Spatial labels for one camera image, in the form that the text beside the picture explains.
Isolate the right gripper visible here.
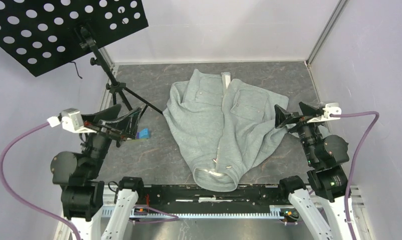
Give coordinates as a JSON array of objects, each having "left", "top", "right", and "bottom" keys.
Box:
[{"left": 274, "top": 101, "right": 326, "bottom": 164}]

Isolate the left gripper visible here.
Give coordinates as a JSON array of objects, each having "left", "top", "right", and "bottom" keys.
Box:
[{"left": 82, "top": 102, "right": 142, "bottom": 176}]

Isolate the grey zip-up jacket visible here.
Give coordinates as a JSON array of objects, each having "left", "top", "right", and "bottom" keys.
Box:
[{"left": 163, "top": 69, "right": 289, "bottom": 192}]

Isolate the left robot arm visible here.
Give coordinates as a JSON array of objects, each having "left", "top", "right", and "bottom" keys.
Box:
[{"left": 48, "top": 104, "right": 146, "bottom": 240}]

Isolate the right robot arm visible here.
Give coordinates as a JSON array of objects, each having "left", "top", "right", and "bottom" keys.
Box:
[{"left": 274, "top": 102, "right": 361, "bottom": 240}]

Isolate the blue owl toy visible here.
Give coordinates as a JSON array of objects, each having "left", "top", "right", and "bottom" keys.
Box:
[{"left": 135, "top": 128, "right": 151, "bottom": 140}]

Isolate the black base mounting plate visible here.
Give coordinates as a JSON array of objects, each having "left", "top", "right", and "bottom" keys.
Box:
[{"left": 137, "top": 184, "right": 291, "bottom": 214}]

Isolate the black perforated music stand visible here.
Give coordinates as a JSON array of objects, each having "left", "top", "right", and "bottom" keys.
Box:
[{"left": 0, "top": 0, "right": 148, "bottom": 131}]

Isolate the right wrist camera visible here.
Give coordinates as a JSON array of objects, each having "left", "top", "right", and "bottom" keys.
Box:
[{"left": 307, "top": 102, "right": 341, "bottom": 123}]

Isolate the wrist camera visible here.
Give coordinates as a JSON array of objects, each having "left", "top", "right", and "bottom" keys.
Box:
[
  {"left": 47, "top": 108, "right": 91, "bottom": 134},
  {"left": 307, "top": 102, "right": 341, "bottom": 123}
]

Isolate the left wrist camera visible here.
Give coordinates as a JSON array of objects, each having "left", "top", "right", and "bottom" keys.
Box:
[{"left": 47, "top": 108, "right": 91, "bottom": 134}]

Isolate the aluminium toothed rail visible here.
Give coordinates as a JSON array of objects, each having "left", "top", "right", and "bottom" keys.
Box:
[{"left": 101, "top": 205, "right": 324, "bottom": 220}]

